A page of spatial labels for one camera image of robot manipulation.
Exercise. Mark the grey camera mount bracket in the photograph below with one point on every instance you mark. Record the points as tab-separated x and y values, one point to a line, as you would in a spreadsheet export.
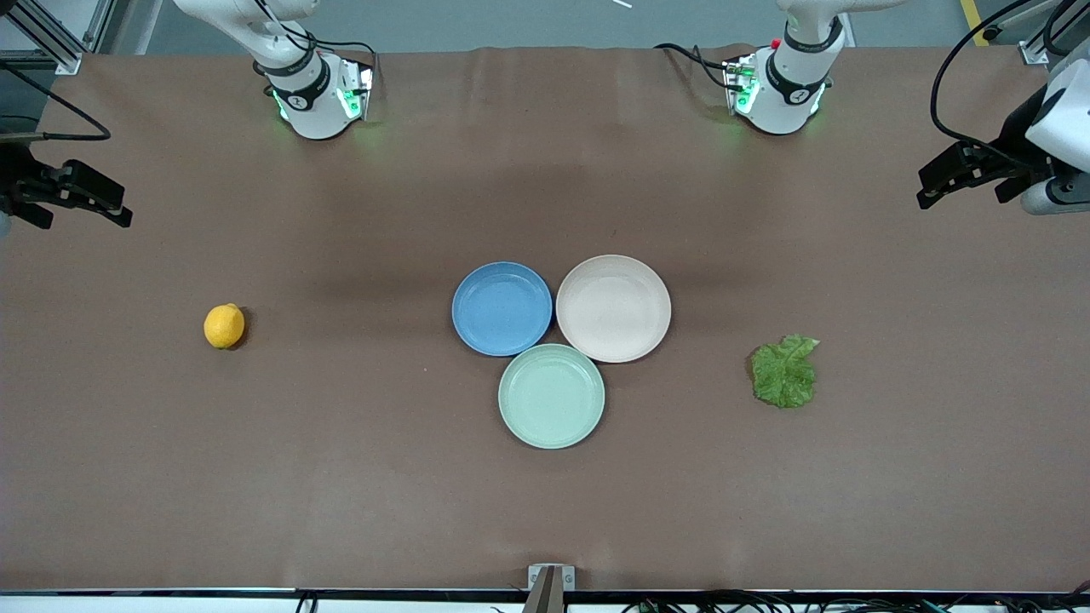
551	579

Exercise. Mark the aluminium frame profile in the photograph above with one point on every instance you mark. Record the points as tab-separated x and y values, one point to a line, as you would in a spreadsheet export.
1043	38
47	38

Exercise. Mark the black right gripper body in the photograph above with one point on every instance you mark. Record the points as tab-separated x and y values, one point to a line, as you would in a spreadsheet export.
17	183

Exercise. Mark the brown table cover sheet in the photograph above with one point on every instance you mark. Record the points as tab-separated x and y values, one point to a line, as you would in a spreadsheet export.
255	468

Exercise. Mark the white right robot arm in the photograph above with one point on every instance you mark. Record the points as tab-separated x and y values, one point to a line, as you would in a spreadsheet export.
315	102

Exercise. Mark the mint green round plate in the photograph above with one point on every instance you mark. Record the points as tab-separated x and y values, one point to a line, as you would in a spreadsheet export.
552	396

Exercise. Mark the yellow lemon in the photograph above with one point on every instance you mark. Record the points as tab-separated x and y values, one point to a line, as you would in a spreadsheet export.
224	326

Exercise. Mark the beige round plate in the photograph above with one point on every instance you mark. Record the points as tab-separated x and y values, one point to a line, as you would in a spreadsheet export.
613	308

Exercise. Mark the green lettuce leaf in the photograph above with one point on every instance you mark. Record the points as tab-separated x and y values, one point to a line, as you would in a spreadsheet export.
783	375

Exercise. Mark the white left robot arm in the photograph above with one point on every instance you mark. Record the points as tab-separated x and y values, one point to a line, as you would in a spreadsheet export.
788	94

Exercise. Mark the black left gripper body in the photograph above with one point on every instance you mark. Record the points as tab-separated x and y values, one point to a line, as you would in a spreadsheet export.
1012	136

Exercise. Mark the blue round plate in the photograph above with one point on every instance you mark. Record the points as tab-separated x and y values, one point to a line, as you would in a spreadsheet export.
502	308

